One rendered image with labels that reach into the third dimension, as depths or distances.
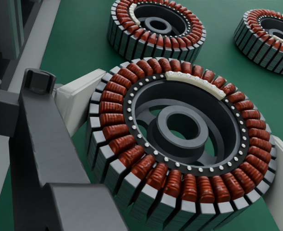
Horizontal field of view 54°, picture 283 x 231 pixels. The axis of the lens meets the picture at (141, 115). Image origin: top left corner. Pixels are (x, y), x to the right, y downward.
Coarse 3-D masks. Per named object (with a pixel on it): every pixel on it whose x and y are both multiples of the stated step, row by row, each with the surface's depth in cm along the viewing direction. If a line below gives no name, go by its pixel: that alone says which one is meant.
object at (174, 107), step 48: (96, 96) 15; (144, 96) 18; (192, 96) 19; (240, 96) 18; (96, 144) 14; (144, 144) 14; (192, 144) 16; (240, 144) 16; (144, 192) 12; (192, 192) 12; (240, 192) 13
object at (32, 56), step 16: (48, 0) 35; (48, 16) 33; (32, 32) 30; (48, 32) 31; (32, 48) 29; (32, 64) 27; (16, 80) 25; (0, 144) 21; (0, 160) 20; (0, 176) 19; (0, 192) 19
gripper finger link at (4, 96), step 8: (56, 88) 14; (0, 96) 11; (8, 96) 11; (16, 96) 11; (0, 104) 10; (8, 104) 10; (16, 104) 11; (0, 112) 10; (8, 112) 11; (16, 112) 11; (0, 120) 11; (8, 120) 11; (16, 120) 11; (0, 128) 11; (8, 128) 11; (8, 136) 11
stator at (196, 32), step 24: (120, 0) 32; (144, 0) 33; (168, 0) 34; (120, 24) 29; (144, 24) 32; (168, 24) 33; (192, 24) 32; (120, 48) 30; (144, 48) 29; (168, 48) 28; (192, 48) 29
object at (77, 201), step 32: (32, 96) 10; (32, 128) 8; (64, 128) 9; (32, 160) 7; (64, 160) 7; (32, 192) 6; (64, 192) 5; (96, 192) 6; (32, 224) 6; (64, 224) 4; (96, 224) 5
